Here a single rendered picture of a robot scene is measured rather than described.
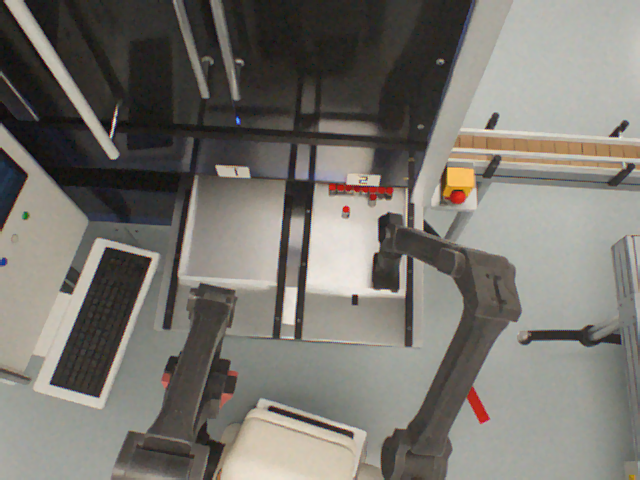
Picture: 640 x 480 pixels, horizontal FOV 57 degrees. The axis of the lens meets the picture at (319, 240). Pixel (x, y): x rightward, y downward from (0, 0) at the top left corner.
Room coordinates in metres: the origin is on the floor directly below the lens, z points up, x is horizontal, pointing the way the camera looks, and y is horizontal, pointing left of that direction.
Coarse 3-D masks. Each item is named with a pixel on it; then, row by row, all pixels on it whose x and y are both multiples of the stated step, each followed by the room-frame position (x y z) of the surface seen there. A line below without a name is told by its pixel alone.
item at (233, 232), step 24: (192, 192) 0.72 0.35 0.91; (216, 192) 0.73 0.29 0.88; (240, 192) 0.73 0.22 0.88; (264, 192) 0.73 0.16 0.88; (192, 216) 0.66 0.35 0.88; (216, 216) 0.66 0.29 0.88; (240, 216) 0.66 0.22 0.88; (264, 216) 0.66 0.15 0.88; (192, 240) 0.59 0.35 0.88; (216, 240) 0.59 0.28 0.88; (240, 240) 0.59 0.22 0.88; (264, 240) 0.59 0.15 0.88; (192, 264) 0.52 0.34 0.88; (216, 264) 0.52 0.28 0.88; (240, 264) 0.52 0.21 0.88; (264, 264) 0.52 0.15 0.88
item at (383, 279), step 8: (376, 256) 0.50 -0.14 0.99; (376, 264) 0.47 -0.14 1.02; (400, 264) 0.46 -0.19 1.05; (376, 272) 0.46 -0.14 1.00; (384, 272) 0.44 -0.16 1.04; (392, 272) 0.44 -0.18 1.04; (376, 280) 0.44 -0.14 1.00; (384, 280) 0.44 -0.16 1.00; (392, 280) 0.44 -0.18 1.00; (376, 288) 0.42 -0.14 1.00; (384, 288) 0.41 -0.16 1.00; (392, 288) 0.41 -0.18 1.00
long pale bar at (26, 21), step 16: (16, 0) 0.68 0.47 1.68; (16, 16) 0.67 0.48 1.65; (32, 16) 0.69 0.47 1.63; (32, 32) 0.67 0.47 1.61; (48, 48) 0.68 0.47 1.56; (48, 64) 0.67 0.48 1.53; (64, 80) 0.67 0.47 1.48; (80, 96) 0.68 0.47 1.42; (80, 112) 0.67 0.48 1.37; (96, 128) 0.67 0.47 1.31; (112, 128) 0.73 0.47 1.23; (112, 144) 0.68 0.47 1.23
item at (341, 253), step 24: (312, 216) 0.64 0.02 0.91; (336, 216) 0.66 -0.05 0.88; (360, 216) 0.66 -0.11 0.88; (312, 240) 0.59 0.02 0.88; (336, 240) 0.59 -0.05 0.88; (360, 240) 0.59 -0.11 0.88; (312, 264) 0.52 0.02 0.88; (336, 264) 0.52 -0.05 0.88; (360, 264) 0.52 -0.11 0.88; (312, 288) 0.45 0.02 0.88; (336, 288) 0.45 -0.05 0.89; (360, 288) 0.44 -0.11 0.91
